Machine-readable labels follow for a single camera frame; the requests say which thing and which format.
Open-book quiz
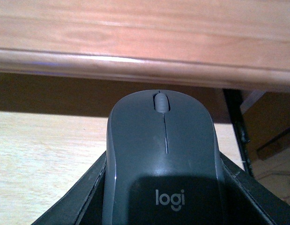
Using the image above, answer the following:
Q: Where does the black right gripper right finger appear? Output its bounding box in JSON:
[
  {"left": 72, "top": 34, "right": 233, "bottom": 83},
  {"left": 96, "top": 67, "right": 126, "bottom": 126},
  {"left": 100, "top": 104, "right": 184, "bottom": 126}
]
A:
[{"left": 220, "top": 153, "right": 290, "bottom": 225}]

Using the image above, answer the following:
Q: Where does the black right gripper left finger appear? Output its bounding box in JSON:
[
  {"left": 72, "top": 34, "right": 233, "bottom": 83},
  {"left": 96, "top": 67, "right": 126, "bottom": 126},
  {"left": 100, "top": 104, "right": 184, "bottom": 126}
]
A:
[{"left": 33, "top": 152, "right": 106, "bottom": 225}]

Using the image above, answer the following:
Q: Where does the dark grey Logitech mouse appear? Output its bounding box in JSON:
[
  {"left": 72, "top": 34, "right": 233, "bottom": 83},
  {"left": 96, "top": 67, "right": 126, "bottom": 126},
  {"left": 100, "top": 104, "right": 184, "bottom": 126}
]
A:
[{"left": 102, "top": 90, "right": 228, "bottom": 225}]

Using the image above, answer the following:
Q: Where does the wooden pull-out drawer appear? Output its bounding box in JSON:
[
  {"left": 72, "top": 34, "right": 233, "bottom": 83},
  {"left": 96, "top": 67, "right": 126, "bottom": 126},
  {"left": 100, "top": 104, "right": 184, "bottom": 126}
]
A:
[{"left": 0, "top": 73, "right": 243, "bottom": 225}]

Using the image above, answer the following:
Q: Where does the black metal drawer rail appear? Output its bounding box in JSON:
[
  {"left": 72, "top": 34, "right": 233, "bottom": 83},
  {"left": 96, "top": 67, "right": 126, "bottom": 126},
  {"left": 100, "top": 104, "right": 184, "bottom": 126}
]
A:
[{"left": 223, "top": 89, "right": 254, "bottom": 177}]

